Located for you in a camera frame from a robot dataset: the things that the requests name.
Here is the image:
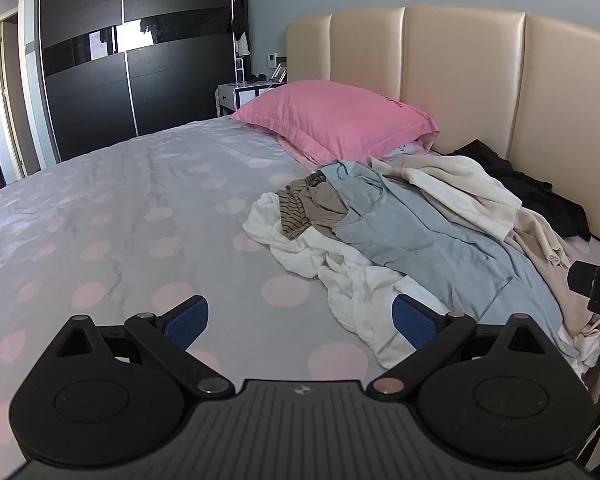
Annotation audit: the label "striped brown garment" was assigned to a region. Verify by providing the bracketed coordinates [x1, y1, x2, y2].
[274, 172, 331, 238]

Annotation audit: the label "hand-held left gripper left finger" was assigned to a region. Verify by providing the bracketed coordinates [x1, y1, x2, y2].
[47, 296, 236, 401]

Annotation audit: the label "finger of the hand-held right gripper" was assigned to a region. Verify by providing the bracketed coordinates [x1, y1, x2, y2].
[567, 260, 600, 294]

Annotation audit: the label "white crinkled garment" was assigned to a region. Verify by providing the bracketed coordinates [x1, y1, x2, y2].
[242, 191, 453, 371]

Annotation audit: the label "beige garment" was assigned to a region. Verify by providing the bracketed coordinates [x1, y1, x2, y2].
[500, 207, 600, 396]

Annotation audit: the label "blue-grey garment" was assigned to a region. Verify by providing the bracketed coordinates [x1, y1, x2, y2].
[317, 159, 578, 358]

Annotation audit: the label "black sliding wardrobe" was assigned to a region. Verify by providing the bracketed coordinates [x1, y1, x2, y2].
[36, 0, 248, 163]

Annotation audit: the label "white nightstand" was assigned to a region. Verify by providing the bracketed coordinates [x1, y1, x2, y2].
[214, 79, 288, 117]

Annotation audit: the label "pink pillow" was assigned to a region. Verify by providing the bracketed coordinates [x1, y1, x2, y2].
[229, 79, 441, 165]

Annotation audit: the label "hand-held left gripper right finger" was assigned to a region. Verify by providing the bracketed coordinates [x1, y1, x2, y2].
[367, 294, 551, 401]

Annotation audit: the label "hanging dark clothes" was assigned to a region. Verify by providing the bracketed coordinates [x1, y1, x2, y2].
[226, 0, 252, 58]

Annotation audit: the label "cream sweater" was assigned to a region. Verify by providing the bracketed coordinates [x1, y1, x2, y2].
[367, 154, 524, 242]

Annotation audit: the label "grey pink polka dot bed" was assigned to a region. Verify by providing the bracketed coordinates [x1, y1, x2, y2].
[0, 110, 600, 466]

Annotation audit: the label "black garment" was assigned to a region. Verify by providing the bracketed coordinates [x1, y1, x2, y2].
[447, 139, 592, 241]

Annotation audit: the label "beige padded headboard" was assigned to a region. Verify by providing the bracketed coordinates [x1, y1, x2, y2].
[285, 4, 600, 256]

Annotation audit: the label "pale printed pillow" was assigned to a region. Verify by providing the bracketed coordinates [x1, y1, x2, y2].
[386, 137, 437, 158]

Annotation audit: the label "grey door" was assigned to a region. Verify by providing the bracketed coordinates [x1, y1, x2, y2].
[0, 7, 31, 181]

